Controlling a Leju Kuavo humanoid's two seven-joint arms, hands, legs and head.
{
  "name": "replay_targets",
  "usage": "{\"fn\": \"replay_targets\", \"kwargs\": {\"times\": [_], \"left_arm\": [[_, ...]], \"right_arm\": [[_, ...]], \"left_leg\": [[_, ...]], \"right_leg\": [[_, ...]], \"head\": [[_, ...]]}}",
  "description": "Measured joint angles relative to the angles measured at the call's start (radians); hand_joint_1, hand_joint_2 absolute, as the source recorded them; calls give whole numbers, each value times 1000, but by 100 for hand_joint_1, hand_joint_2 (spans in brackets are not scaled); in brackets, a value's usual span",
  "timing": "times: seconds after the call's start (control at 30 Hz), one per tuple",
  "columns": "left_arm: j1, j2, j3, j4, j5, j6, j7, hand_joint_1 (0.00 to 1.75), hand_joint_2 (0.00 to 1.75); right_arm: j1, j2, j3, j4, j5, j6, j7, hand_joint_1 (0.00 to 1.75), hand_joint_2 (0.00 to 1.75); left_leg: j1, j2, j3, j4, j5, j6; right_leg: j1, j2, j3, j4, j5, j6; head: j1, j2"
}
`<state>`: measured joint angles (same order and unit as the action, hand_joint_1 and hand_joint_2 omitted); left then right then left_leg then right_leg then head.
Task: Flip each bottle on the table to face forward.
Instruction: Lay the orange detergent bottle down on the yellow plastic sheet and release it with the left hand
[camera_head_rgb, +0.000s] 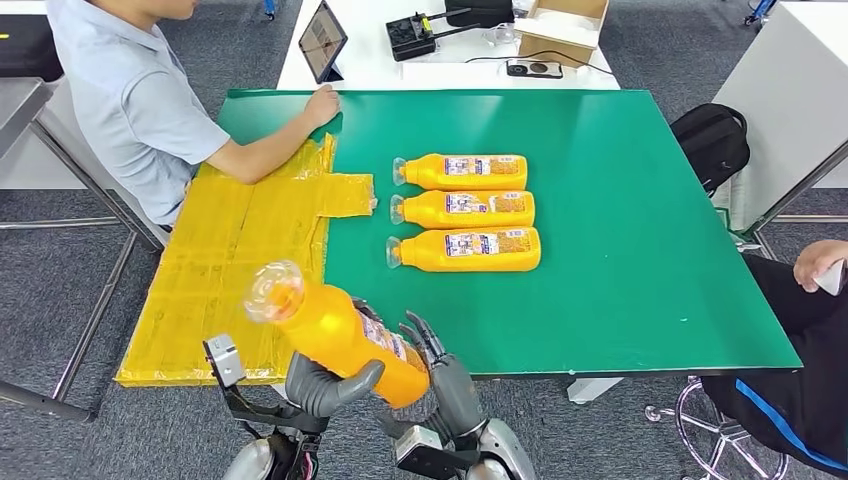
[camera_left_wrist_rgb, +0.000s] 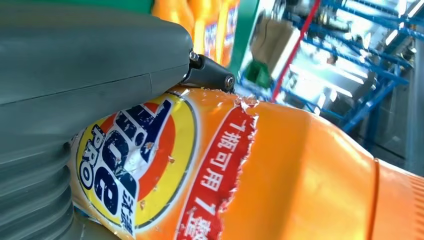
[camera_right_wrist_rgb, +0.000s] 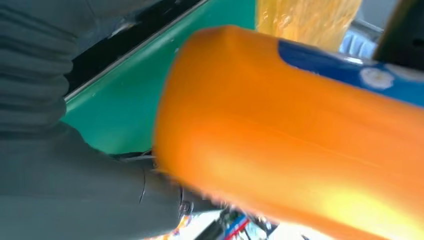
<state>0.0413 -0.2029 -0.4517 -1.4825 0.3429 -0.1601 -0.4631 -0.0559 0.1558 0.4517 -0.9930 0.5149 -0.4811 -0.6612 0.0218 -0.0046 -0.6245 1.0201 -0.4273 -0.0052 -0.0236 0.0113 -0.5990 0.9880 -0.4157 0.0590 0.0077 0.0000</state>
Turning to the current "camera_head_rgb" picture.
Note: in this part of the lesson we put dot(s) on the white table foot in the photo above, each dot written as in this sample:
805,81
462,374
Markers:
593,391

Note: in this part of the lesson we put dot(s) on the open cardboard box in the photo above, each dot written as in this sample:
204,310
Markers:
563,32

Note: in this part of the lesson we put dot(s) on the chrome chair wheel base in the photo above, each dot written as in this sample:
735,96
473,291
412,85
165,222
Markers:
722,437

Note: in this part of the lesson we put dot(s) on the black smartphone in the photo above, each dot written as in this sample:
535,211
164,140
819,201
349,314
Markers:
533,69

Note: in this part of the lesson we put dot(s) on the person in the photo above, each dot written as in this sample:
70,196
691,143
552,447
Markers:
795,344
126,99

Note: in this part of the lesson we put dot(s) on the black tablet on stand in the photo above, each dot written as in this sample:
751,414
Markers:
322,41

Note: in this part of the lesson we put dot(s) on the grey metal frame table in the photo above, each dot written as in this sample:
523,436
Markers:
20,106

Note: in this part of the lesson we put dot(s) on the yellow taped cardboard sheet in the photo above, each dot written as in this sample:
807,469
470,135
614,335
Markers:
212,265

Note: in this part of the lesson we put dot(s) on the black backpack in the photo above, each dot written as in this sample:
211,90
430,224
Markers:
710,147

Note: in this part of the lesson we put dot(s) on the black bag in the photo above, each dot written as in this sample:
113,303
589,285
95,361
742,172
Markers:
477,12

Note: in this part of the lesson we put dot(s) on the orange detergent bottle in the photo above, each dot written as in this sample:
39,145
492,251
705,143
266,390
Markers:
464,173
464,250
324,331
464,210

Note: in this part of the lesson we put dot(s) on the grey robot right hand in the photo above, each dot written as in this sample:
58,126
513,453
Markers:
454,397

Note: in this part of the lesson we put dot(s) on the blue metal frame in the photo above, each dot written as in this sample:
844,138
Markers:
760,8

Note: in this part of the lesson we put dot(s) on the green table mat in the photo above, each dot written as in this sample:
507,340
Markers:
629,232

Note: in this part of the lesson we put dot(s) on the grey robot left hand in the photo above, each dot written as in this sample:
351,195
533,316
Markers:
324,394

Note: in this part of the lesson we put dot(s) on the white desk with metal leg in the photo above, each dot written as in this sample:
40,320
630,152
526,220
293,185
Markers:
788,99

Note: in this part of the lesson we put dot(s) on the clear plastic piece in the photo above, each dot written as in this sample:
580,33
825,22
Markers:
500,34

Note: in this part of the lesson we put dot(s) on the white table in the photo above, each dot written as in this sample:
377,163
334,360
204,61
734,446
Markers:
371,60

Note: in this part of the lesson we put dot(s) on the person's right hand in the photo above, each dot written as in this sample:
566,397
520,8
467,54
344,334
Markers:
321,108
818,258

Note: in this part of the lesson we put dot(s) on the black router with antennas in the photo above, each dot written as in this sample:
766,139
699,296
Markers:
411,38

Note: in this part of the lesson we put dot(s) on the white handheld device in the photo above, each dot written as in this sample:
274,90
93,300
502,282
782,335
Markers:
833,279

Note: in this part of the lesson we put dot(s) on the person's right forearm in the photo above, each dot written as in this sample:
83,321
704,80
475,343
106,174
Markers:
265,154

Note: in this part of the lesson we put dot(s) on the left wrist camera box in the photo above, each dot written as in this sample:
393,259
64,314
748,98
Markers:
225,361

